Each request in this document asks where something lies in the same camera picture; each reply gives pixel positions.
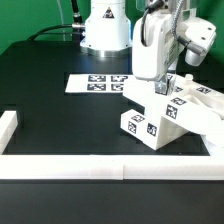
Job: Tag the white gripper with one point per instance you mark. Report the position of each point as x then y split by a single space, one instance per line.
201 35

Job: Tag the white chair seat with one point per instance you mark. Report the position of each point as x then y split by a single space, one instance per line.
160 131

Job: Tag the white chair back frame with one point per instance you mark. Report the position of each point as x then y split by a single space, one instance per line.
197 108

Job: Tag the white U-shaped fence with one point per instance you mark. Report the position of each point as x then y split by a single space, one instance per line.
95 167

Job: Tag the white marker base plate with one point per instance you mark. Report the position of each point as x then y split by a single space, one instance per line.
96 83

